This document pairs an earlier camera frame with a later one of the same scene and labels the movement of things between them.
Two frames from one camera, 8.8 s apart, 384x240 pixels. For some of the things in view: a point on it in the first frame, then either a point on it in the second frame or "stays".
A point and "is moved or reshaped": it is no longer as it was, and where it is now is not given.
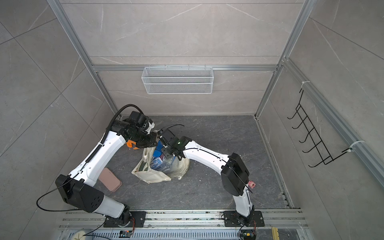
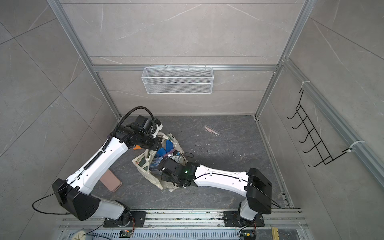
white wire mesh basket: [178, 80] stays
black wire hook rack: [319, 146] stays
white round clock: [79, 235] stays
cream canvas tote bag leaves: [144, 173] is moved or reshaped
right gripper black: [165, 150] -> [165, 177]
